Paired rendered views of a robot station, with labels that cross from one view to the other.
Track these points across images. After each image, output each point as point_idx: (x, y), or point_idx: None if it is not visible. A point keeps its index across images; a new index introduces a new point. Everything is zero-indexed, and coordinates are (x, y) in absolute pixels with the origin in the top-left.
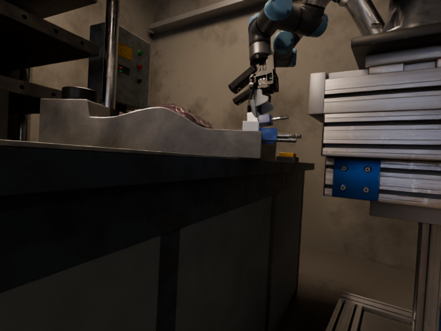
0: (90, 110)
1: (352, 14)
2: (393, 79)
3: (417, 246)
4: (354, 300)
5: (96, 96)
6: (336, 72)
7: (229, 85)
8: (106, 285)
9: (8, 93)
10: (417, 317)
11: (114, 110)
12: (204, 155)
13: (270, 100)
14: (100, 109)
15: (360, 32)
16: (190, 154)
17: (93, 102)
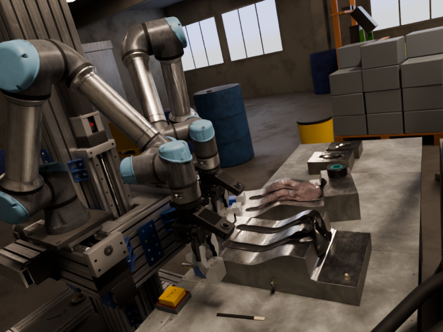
0: (320, 176)
1: (41, 122)
2: None
3: (142, 288)
4: None
5: (327, 171)
6: (197, 175)
7: (244, 185)
8: None
9: (307, 163)
10: None
11: (326, 182)
12: (260, 189)
13: (173, 232)
14: (320, 177)
15: (34, 149)
16: (264, 186)
17: (320, 172)
